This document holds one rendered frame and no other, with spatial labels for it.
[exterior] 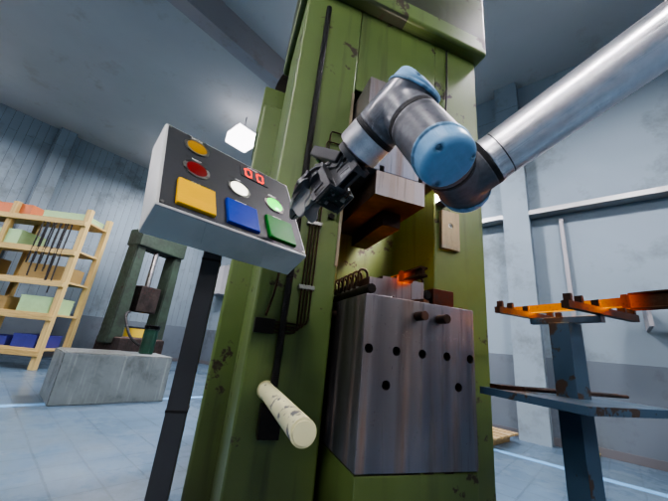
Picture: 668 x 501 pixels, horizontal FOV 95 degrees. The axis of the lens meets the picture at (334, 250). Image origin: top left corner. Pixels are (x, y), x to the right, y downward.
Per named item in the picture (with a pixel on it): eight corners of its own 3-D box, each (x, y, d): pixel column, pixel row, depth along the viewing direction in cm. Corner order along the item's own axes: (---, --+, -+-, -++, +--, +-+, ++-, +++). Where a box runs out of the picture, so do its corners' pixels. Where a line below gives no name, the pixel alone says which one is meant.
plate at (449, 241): (460, 251, 126) (458, 214, 132) (441, 248, 124) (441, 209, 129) (456, 252, 128) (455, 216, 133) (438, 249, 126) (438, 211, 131)
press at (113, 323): (79, 368, 520) (135, 198, 618) (145, 369, 595) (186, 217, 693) (92, 375, 465) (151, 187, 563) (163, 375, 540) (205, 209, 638)
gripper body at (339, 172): (309, 203, 60) (351, 158, 55) (300, 177, 66) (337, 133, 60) (336, 217, 65) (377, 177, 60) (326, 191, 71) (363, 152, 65)
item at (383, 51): (434, 119, 144) (434, 44, 159) (355, 88, 132) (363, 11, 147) (388, 166, 184) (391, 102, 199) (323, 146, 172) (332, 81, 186)
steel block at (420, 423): (479, 471, 85) (473, 310, 98) (354, 475, 74) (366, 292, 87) (382, 420, 136) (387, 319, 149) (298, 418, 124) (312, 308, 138)
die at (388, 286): (423, 305, 100) (423, 280, 102) (368, 296, 94) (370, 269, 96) (367, 314, 138) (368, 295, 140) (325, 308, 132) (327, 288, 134)
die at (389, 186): (424, 207, 110) (424, 184, 113) (375, 193, 104) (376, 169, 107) (372, 240, 148) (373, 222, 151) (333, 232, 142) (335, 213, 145)
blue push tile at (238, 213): (260, 232, 66) (256, 209, 71) (228, 220, 61) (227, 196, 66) (255, 237, 67) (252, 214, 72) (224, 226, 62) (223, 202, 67)
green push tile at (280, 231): (296, 245, 73) (291, 223, 77) (270, 235, 68) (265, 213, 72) (292, 249, 74) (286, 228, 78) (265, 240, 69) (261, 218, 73)
